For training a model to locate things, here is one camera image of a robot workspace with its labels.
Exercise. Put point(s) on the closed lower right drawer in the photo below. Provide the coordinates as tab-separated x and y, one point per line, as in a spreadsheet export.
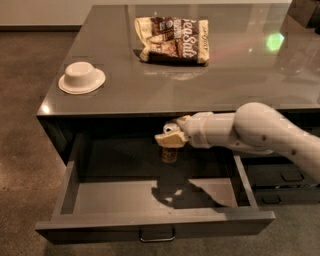
287	196

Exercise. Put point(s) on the orange soda can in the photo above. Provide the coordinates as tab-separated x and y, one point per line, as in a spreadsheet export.
169	155

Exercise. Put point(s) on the metal drawer handle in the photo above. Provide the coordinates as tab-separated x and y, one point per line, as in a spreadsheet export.
157	234

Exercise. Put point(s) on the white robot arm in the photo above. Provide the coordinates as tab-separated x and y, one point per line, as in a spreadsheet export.
253	128

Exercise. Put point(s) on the sea salt chip bag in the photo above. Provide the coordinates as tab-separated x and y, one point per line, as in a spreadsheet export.
173	38

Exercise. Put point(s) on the closed drawer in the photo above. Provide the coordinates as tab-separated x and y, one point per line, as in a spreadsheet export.
272	175
287	196

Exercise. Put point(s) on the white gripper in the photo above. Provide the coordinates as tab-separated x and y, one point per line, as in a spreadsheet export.
199	129

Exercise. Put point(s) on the open grey top drawer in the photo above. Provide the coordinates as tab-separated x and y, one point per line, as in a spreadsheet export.
114	187

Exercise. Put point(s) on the closed middle right drawer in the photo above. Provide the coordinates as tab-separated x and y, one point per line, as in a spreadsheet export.
272	175

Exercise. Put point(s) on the grey cabinet counter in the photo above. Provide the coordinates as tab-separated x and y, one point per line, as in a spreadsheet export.
258	54

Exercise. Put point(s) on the white upturned bowl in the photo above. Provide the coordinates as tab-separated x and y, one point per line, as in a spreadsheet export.
81	78

